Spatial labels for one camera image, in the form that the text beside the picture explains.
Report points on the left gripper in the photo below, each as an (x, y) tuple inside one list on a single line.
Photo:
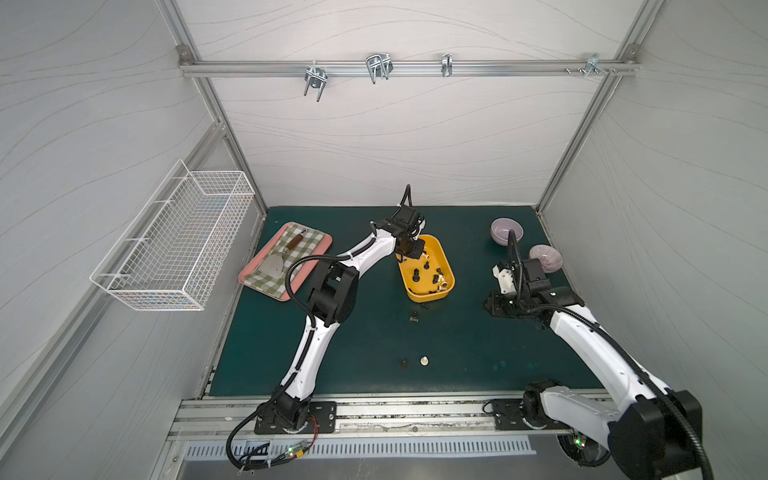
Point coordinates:
[(410, 245)]

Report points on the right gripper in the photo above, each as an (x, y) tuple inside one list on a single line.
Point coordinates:
[(501, 303)]

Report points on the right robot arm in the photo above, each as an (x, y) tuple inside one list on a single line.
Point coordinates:
[(650, 430)]

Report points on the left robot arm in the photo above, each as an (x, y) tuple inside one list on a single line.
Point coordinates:
[(332, 298)]

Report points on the yellow plastic storage box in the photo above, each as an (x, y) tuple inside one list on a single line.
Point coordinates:
[(425, 291)]

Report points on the purple ribbed bowl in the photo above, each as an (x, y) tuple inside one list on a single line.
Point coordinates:
[(550, 258)]

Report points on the purple bowl upright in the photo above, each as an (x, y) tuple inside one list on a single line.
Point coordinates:
[(501, 228)]

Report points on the green checkered cloth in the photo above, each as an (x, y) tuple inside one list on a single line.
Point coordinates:
[(282, 261)]

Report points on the pink tray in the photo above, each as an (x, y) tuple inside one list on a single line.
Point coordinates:
[(282, 261)]

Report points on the metal hook clamp middle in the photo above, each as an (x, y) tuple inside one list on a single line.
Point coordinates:
[(379, 66)]

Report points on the metal hook clamp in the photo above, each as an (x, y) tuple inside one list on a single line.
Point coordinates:
[(379, 66), (316, 78)]

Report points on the metal hook clamp left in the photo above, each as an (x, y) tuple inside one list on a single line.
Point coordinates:
[(316, 78)]

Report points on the white vent strip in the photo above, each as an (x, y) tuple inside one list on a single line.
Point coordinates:
[(450, 447)]

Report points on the aluminium crossbar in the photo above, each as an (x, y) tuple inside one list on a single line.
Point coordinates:
[(401, 68)]

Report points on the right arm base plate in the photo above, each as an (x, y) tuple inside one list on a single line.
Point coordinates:
[(507, 415)]

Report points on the metal spatula wooden handle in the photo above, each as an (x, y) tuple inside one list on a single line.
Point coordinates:
[(273, 265)]

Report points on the metal ring clamp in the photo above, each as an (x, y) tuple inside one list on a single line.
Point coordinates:
[(446, 65)]

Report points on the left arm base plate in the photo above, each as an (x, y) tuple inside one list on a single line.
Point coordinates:
[(312, 417)]

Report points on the metal bracket right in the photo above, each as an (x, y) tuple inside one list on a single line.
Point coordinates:
[(592, 67)]

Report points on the white wire basket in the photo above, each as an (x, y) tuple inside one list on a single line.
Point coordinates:
[(170, 255)]

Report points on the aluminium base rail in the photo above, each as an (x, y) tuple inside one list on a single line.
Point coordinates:
[(374, 415)]

